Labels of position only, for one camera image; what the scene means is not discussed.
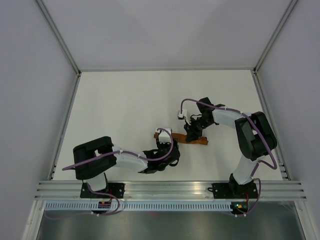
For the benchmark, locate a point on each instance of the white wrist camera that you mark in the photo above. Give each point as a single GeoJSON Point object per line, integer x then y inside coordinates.
{"type": "Point", "coordinates": [163, 135]}
{"type": "Point", "coordinates": [183, 114]}

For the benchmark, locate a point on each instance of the brown satin napkin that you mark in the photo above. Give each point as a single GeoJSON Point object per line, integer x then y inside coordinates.
{"type": "Point", "coordinates": [181, 138]}

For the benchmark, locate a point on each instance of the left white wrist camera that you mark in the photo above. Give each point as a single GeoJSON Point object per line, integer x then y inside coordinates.
{"type": "Point", "coordinates": [163, 135]}

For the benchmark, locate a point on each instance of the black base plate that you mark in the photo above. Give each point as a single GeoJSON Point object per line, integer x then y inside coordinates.
{"type": "Point", "coordinates": [113, 188]}
{"type": "Point", "coordinates": [233, 191]}

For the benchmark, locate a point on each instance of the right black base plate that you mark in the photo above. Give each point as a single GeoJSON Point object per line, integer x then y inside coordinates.
{"type": "Point", "coordinates": [233, 191]}

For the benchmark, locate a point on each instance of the right aluminium frame post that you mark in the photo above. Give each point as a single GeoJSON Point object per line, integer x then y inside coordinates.
{"type": "Point", "coordinates": [275, 34]}

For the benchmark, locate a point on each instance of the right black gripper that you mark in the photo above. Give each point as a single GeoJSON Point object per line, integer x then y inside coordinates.
{"type": "Point", "coordinates": [192, 134]}

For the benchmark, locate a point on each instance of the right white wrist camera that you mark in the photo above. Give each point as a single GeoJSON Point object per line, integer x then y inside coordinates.
{"type": "Point", "coordinates": [183, 114]}

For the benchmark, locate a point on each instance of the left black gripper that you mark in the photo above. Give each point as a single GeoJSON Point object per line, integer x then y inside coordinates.
{"type": "Point", "coordinates": [159, 145]}

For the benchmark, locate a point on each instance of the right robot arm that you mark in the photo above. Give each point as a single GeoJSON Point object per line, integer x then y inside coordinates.
{"type": "Point", "coordinates": [255, 137]}

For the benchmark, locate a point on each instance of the left aluminium frame post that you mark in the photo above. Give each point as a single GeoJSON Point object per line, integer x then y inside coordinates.
{"type": "Point", "coordinates": [57, 35]}

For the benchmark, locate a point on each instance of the white slotted cable duct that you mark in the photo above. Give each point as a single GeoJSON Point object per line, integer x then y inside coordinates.
{"type": "Point", "coordinates": [223, 206]}

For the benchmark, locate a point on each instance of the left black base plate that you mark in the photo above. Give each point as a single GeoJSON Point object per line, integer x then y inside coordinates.
{"type": "Point", "coordinates": [113, 188]}

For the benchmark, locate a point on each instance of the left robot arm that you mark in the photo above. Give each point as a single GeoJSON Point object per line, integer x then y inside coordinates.
{"type": "Point", "coordinates": [92, 159]}

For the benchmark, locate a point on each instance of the aluminium frame post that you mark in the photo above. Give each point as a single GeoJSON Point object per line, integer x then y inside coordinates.
{"type": "Point", "coordinates": [275, 34]}
{"type": "Point", "coordinates": [57, 35]}

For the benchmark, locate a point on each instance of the aluminium mounting rail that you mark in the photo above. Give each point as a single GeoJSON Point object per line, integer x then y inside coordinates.
{"type": "Point", "coordinates": [278, 190]}

